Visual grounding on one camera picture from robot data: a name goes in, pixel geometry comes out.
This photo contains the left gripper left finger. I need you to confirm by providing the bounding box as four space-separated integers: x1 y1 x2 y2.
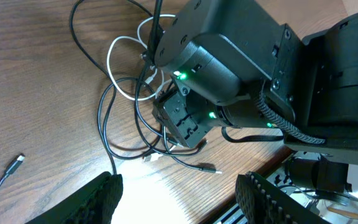
29 172 123 224

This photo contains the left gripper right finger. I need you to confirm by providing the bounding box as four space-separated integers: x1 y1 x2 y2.
236 172 329 224

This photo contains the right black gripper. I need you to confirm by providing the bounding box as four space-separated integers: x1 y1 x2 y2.
152 89 226 147

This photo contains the white USB cable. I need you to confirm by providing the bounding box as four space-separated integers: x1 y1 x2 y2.
106 14 177 163

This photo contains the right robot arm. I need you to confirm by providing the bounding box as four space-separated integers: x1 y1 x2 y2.
153 1 358 165

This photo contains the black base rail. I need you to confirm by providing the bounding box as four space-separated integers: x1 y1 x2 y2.
210 152 358 223

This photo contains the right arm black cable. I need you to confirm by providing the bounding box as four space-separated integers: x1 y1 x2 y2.
146 0 164 63

